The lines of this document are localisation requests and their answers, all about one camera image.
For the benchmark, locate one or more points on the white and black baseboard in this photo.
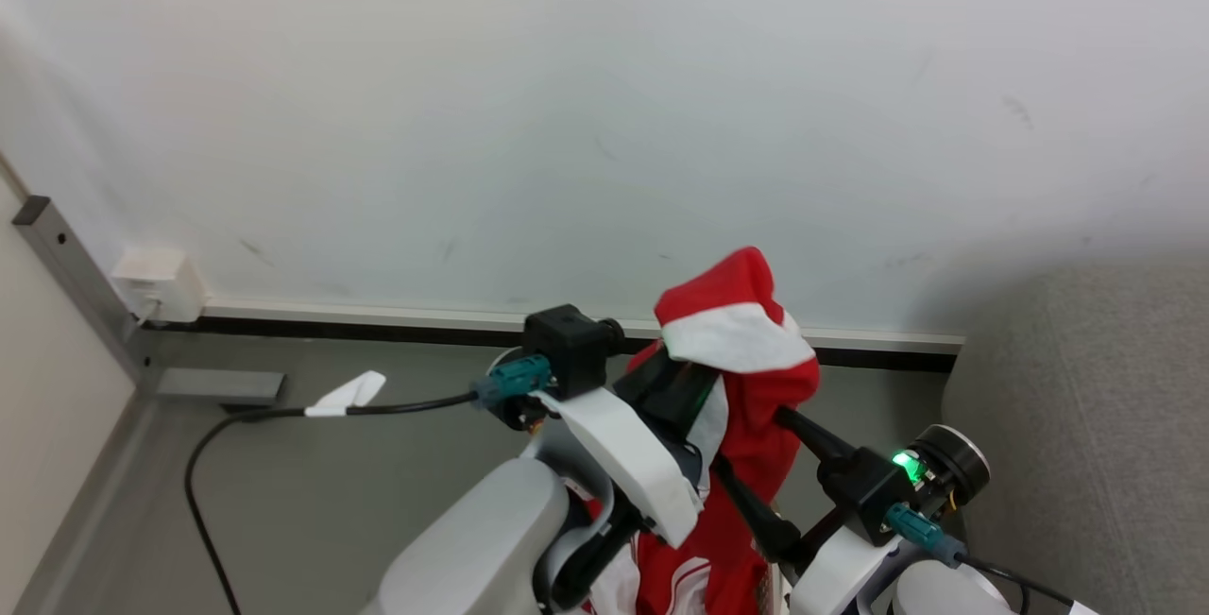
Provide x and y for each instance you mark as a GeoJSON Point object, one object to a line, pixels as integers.
{"type": "Point", "coordinates": [397, 322]}

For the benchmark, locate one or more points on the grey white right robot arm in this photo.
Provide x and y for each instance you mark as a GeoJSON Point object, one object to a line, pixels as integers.
{"type": "Point", "coordinates": [945, 591]}

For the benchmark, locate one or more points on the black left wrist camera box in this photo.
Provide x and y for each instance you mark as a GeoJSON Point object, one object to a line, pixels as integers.
{"type": "Point", "coordinates": [570, 350]}

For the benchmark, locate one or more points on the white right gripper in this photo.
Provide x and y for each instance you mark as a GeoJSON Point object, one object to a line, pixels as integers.
{"type": "Point", "coordinates": [850, 568]}

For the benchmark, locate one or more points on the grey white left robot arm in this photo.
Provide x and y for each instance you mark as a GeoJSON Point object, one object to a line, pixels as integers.
{"type": "Point", "coordinates": [472, 549]}

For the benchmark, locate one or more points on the white wall socket box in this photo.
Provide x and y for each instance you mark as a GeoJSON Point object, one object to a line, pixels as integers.
{"type": "Point", "coordinates": [159, 282]}

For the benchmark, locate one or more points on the grey fabric sofa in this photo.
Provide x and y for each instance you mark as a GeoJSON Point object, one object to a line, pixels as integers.
{"type": "Point", "coordinates": [1096, 445]}

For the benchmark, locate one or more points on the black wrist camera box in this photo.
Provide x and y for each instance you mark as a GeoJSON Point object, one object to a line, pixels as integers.
{"type": "Point", "coordinates": [867, 497]}
{"type": "Point", "coordinates": [570, 350]}

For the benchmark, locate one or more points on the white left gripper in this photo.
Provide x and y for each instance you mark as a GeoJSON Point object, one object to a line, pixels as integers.
{"type": "Point", "coordinates": [623, 454]}

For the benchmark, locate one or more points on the red and white garment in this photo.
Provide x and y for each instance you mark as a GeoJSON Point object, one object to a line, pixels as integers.
{"type": "Point", "coordinates": [746, 426]}

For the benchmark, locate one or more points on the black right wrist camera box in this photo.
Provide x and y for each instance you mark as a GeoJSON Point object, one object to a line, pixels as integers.
{"type": "Point", "coordinates": [867, 497]}

